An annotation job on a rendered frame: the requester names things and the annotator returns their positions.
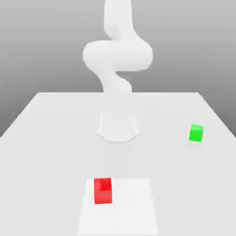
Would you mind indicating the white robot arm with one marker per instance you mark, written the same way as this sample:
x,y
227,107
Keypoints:
x,y
118,55

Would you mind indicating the small red cube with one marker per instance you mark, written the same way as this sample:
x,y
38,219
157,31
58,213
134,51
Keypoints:
x,y
102,191

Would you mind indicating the small green cube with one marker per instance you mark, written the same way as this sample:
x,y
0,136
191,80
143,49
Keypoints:
x,y
196,133

